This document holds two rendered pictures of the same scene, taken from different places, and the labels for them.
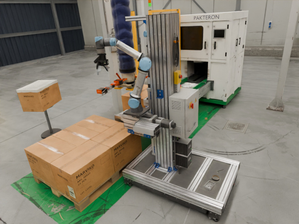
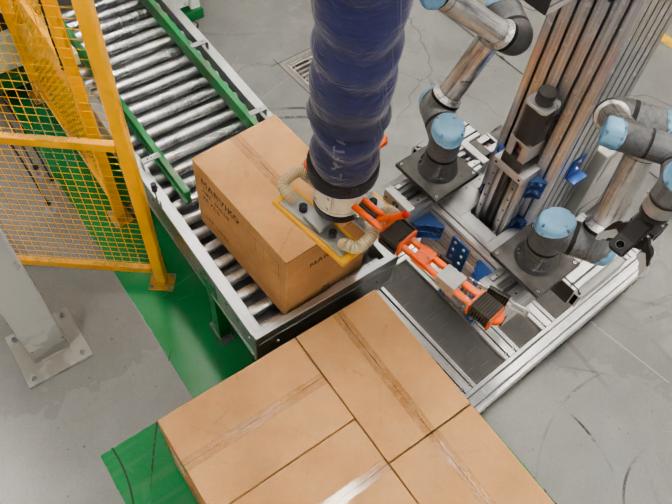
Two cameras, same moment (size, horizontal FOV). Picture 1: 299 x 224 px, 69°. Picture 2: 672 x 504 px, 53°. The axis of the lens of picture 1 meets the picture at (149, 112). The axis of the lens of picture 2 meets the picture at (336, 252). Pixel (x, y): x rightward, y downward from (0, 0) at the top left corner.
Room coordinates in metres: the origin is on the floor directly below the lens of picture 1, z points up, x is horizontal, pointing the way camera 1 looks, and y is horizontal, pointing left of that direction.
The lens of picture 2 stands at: (2.71, 1.61, 2.96)
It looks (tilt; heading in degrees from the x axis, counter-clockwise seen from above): 56 degrees down; 282
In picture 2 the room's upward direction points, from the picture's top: 7 degrees clockwise
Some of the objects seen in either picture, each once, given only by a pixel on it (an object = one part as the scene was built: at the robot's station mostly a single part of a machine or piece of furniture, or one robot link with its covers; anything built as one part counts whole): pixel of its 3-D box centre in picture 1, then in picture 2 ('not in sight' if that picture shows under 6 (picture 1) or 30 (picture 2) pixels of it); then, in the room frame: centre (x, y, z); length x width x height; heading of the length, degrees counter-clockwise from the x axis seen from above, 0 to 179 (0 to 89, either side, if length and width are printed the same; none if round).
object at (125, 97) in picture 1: (143, 102); (280, 214); (3.27, 0.08, 0.75); 0.60 x 0.40 x 0.40; 147
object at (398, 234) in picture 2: (118, 82); (397, 235); (2.77, 0.38, 1.25); 0.10 x 0.08 x 0.06; 62
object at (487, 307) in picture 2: (101, 90); (484, 310); (2.47, 0.54, 1.25); 0.08 x 0.07 x 0.05; 152
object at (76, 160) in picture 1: (87, 149); (360, 494); (2.64, 0.91, 0.34); 1.20 x 1.00 x 0.40; 143
